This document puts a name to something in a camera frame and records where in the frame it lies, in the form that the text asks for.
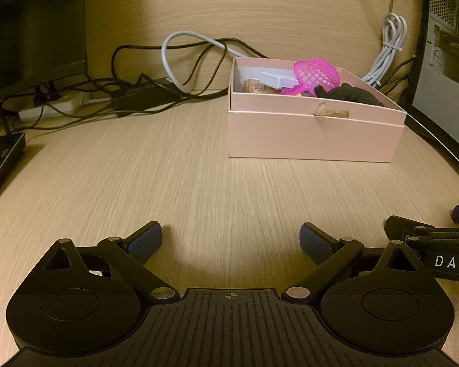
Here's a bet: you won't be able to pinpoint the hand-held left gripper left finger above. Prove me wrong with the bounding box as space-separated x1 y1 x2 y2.
42 221 178 301

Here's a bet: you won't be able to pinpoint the glass-sided computer case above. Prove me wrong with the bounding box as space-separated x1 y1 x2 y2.
405 0 459 184

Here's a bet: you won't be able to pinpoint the pink cardboard box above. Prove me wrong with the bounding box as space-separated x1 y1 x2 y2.
227 57 407 164

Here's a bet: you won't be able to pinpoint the black monitor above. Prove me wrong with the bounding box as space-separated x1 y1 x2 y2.
0 0 90 111

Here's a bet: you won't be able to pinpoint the bundled grey cable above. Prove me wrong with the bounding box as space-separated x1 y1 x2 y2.
361 0 409 87

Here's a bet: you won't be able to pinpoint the black power brick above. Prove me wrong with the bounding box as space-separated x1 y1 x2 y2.
113 78 184 109

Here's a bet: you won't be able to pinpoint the white looped cable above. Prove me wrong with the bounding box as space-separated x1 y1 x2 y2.
161 31 261 94

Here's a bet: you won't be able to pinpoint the white power adapter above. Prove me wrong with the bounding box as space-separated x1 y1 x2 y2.
259 69 303 88

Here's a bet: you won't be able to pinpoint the tangle of black cables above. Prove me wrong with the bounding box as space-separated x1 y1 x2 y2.
0 37 270 131

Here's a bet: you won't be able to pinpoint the black keyboard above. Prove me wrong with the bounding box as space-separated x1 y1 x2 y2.
0 133 27 209

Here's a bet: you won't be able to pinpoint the white power strip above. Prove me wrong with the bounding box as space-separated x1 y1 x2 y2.
18 91 90 120

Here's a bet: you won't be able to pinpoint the bread bun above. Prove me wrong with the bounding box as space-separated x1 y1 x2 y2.
242 78 268 94

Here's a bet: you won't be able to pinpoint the pink plastic strainer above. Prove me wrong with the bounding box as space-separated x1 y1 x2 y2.
281 57 341 96

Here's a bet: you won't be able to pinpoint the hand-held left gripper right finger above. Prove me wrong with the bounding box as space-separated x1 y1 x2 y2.
285 222 429 301

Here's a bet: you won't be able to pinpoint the black plush toy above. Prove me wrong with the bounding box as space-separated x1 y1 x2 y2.
313 83 386 108

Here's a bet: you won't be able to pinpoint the black cables beside computer case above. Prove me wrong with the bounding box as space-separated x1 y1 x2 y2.
379 55 419 104

